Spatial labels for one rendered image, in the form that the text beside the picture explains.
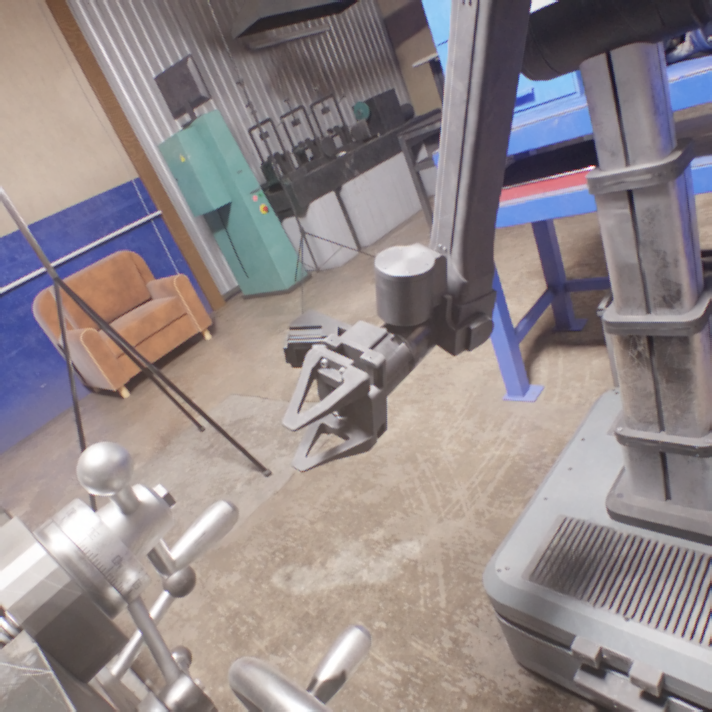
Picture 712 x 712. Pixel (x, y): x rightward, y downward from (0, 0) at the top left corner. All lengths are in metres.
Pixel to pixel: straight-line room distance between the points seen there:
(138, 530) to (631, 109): 0.67
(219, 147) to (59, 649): 4.08
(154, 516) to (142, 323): 3.61
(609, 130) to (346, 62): 6.43
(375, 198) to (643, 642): 4.43
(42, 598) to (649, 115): 0.72
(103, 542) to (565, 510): 0.88
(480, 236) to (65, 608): 0.45
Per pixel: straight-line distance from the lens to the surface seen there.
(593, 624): 0.92
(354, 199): 4.72
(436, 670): 1.23
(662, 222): 0.75
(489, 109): 0.48
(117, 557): 0.32
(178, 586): 0.64
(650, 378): 0.85
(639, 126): 0.73
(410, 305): 0.49
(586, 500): 1.07
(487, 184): 0.51
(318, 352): 0.46
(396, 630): 1.31
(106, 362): 3.82
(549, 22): 0.70
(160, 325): 3.98
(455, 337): 0.54
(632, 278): 0.79
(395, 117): 5.59
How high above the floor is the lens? 1.02
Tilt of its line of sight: 25 degrees down
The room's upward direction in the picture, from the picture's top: 25 degrees counter-clockwise
